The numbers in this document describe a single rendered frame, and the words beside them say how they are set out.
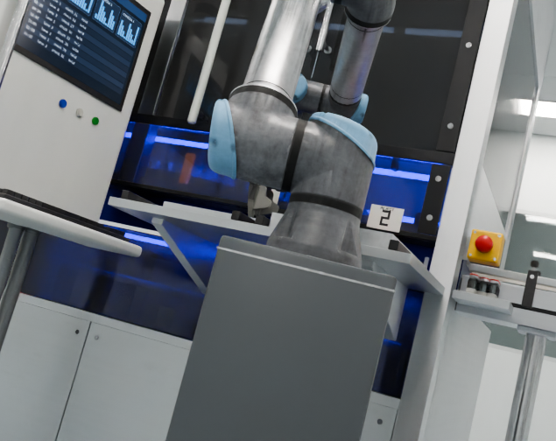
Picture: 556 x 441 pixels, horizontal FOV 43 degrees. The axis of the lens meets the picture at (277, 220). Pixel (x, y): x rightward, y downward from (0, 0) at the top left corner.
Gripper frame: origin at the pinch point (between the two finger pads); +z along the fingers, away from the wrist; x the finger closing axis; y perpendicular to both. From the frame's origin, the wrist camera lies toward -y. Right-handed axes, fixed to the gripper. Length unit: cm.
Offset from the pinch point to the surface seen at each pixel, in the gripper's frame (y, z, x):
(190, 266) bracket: -12.3, 15.1, -1.2
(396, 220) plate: 31.3, -8.6, 15.1
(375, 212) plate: 25.6, -9.7, 15.1
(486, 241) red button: 54, -6, 12
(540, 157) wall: 18, -181, 475
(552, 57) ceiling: 27, -202, 321
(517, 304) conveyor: 62, 5, 26
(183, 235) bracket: -11.9, 8.9, -8.8
